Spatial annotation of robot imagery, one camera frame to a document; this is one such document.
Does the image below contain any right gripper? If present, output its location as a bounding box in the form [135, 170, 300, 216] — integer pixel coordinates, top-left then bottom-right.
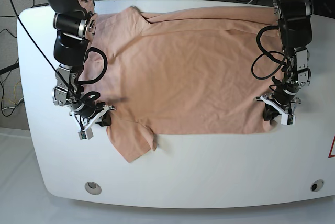
[69, 105, 116, 131]

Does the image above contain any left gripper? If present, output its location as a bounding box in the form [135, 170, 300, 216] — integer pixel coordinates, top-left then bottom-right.
[255, 92, 302, 121]

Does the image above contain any peach pink T-shirt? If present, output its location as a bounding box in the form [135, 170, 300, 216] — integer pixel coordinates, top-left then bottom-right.
[85, 6, 276, 162]

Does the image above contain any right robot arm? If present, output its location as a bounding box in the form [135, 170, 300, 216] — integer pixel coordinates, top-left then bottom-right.
[47, 0, 114, 133]

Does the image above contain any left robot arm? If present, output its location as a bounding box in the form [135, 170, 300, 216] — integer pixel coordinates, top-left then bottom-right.
[256, 0, 313, 125]

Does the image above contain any red triangle warning sticker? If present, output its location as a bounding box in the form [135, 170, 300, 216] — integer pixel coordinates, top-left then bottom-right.
[328, 137, 335, 158]

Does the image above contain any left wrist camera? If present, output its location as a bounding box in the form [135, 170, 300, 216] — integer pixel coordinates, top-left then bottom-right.
[281, 114, 296, 125]

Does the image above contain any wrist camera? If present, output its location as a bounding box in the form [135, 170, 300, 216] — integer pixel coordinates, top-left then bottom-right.
[281, 114, 296, 125]
[78, 128, 93, 140]

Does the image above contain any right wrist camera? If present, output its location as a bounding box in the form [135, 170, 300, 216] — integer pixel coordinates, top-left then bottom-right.
[78, 128, 93, 140]

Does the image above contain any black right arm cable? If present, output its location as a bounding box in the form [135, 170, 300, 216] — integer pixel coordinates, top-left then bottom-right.
[77, 47, 109, 102]

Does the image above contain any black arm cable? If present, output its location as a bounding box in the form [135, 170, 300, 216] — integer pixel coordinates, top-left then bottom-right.
[251, 0, 288, 80]
[77, 47, 109, 102]

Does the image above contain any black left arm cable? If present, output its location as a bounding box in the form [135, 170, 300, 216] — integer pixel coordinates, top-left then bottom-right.
[251, 0, 288, 80]

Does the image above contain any left table cable grommet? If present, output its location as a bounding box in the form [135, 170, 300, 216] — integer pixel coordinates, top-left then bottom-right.
[84, 182, 102, 195]

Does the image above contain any table cable grommet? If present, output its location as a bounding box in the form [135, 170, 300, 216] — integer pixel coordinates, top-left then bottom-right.
[84, 182, 102, 195]
[310, 179, 324, 192]

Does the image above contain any right table cable grommet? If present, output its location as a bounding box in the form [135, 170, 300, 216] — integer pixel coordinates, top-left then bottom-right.
[310, 179, 324, 192]

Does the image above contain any black floor cable left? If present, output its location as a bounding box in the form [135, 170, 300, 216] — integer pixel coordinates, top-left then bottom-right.
[0, 28, 25, 117]

